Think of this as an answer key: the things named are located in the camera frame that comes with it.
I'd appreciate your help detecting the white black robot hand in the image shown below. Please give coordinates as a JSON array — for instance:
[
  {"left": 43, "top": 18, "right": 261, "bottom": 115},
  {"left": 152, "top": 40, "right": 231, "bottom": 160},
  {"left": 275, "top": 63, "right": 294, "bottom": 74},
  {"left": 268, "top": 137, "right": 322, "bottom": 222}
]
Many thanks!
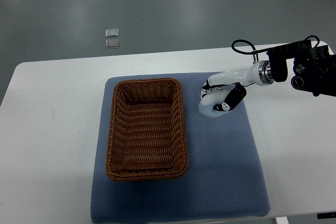
[{"left": 201, "top": 61, "right": 273, "bottom": 111}]

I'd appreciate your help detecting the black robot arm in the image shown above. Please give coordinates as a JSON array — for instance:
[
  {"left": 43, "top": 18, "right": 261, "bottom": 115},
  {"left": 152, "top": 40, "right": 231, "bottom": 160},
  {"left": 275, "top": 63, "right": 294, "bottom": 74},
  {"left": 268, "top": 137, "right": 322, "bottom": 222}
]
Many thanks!
[{"left": 198, "top": 35, "right": 335, "bottom": 118}]

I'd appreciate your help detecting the brown wicker basket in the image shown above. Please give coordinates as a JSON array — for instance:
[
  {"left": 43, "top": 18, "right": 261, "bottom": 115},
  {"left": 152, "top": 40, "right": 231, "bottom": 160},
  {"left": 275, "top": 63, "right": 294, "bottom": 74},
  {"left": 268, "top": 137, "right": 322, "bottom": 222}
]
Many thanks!
[{"left": 105, "top": 78, "right": 188, "bottom": 182}]

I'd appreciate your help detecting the blue quilted mat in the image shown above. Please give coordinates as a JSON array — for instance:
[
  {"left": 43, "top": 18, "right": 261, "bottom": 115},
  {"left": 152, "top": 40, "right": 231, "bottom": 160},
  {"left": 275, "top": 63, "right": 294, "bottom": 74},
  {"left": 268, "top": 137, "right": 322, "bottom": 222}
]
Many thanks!
[{"left": 90, "top": 72, "right": 270, "bottom": 223}]

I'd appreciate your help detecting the lower silver floor plate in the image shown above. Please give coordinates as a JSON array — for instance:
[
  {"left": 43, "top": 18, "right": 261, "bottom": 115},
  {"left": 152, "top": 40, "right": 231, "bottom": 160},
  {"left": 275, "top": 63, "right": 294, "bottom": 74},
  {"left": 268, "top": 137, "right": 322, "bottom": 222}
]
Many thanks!
[{"left": 105, "top": 39, "right": 120, "bottom": 49}]

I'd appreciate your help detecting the silver floor plate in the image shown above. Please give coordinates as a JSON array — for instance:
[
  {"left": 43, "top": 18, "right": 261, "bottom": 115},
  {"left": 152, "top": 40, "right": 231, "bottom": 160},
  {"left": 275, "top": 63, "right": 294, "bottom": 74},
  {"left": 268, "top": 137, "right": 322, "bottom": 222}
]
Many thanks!
[
  {"left": 105, "top": 28, "right": 119, "bottom": 38},
  {"left": 105, "top": 39, "right": 120, "bottom": 49}
]

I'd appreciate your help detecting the upper silver floor plate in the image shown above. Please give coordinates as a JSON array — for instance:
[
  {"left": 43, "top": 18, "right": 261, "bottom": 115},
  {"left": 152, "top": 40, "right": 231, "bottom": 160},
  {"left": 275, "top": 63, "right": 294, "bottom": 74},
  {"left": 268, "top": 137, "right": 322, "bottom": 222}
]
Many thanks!
[{"left": 105, "top": 28, "right": 119, "bottom": 38}]

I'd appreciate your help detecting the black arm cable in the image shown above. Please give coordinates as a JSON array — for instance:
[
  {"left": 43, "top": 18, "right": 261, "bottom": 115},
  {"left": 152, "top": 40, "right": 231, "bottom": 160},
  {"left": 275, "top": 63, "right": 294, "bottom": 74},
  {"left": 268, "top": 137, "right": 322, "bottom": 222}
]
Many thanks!
[{"left": 231, "top": 39, "right": 271, "bottom": 55}]

